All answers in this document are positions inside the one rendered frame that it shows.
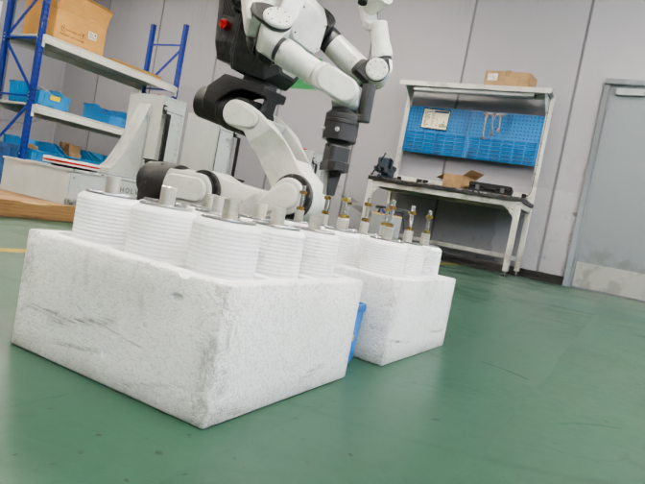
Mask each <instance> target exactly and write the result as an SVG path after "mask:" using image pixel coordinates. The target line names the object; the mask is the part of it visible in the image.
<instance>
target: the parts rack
mask: <svg viewBox="0 0 645 484"><path fill-rule="evenodd" d="M36 1H37V0H34V1H33V3H32V4H31V5H30V6H29V7H28V9H27V10H26V11H25V12H24V13H23V14H22V15H21V16H20V18H19V19H18V20H17V21H16V23H15V24H14V25H13V26H12V19H13V12H14V6H15V0H8V4H7V10H6V16H5V23H4V29H3V35H2V41H1V48H0V99H1V94H7V95H15V96H24V97H28V98H27V103H24V102H15V101H8V100H0V109H6V110H10V111H14V112H18V114H17V115H16V116H15V117H14V119H13V120H12V121H11V123H10V124H9V125H8V126H7V127H6V128H5V129H4V130H3V131H2V132H1V133H0V137H1V136H2V135H3V134H4V133H5V132H6V131H7V129H8V128H9V127H10V126H11V125H12V124H13V123H14V122H15V120H16V119H17V118H18V117H19V116H20V115H21V114H25V117H24V123H23V129H22V135H21V141H20V147H19V152H17V153H18V157H17V158H22V159H26V156H27V150H28V144H29V137H30V131H31V126H32V119H33V117H36V118H40V119H44V120H48V121H52V122H56V123H60V124H63V125H66V126H70V127H74V128H78V129H82V130H86V131H90V132H94V133H100V134H104V135H107V136H111V137H115V138H119V139H120V138H121V136H122V135H123V133H124V131H125V129H124V128H120V127H117V126H113V125H110V124H107V123H103V122H100V121H96V120H92V119H89V118H85V117H82V116H79V115H75V114H72V113H68V112H65V111H61V110H58V109H51V108H48V107H44V106H42V105H38V104H35V101H36V90H37V84H38V78H39V71H40V66H41V60H42V55H44V56H47V57H50V58H53V59H55V60H58V61H63V62H65V63H68V64H71V65H74V66H76V67H79V68H81V69H83V70H86V71H89V72H92V73H94V74H97V75H100V76H103V77H105V78H108V79H111V80H114V81H115V82H118V83H121V84H123V85H128V86H131V87H133V88H136V89H139V93H146V89H152V90H164V91H170V92H172V96H171V98H174V99H176V100H177V97H178V91H179V80H180V75H181V69H182V64H183V58H184V52H185V47H186V41H187V36H188V30H189V25H187V24H183V29H182V35H181V41H180V44H154V41H155V30H156V25H155V24H151V30H150V35H149V41H148V47H147V53H146V58H145V63H144V69H143V70H145V71H148V72H149V69H150V63H151V57H152V52H153V47H154V46H179V50H178V51H177V52H176V54H175V55H174V56H173V57H172V58H170V59H169V60H168V61H167V62H166V63H165V64H164V65H163V66H162V67H161V68H160V69H159V70H158V71H157V72H156V73H155V75H158V74H159V73H160V72H161V71H162V70H163V69H164V68H165V67H166V66H167V65H168V64H169V63H170V62H171V61H172V60H173V59H174V58H175V57H176V56H177V55H179V57H178V62H177V68H176V74H175V79H174V85H170V84H168V83H165V82H163V81H161V80H159V79H156V78H154V77H151V76H149V75H146V74H144V73H141V72H139V71H137V70H134V69H132V68H129V67H127V66H125V65H123V64H120V63H118V62H115V61H113V60H109V59H106V58H104V57H101V56H99V55H96V54H94V53H91V52H89V51H86V50H84V49H82V48H80V47H77V46H75V45H73V44H70V43H68V42H65V41H63V40H60V39H58V38H55V37H53V36H49V35H46V29H47V23H48V17H49V11H50V5H51V0H43V2H42V8H41V15H40V20H39V26H38V33H37V34H12V31H13V30H14V29H15V27H16V26H17V25H18V24H19V23H20V21H21V20H22V19H23V18H24V16H25V15H26V14H27V13H28V11H29V10H30V9H31V8H32V7H33V5H34V4H35V3H36ZM11 43H13V44H15V45H18V46H21V47H24V48H26V49H29V50H32V51H35V56H34V62H33V68H32V75H31V80H30V83H29V82H28V79H27V77H26V75H25V73H24V71H23V69H22V67H21V65H20V63H19V61H18V59H17V57H16V54H15V52H14V51H13V49H12V46H11ZM9 48H10V50H11V52H12V55H13V57H14V60H15V62H16V64H17V66H18V68H19V70H20V72H21V74H22V76H23V78H24V80H25V83H26V85H27V87H28V88H29V91H28V94H19V93H9V92H2V86H3V80H4V74H5V67H6V61H7V55H8V49H9ZM147 85H150V86H157V87H160V88H151V87H146V86H147Z"/></svg>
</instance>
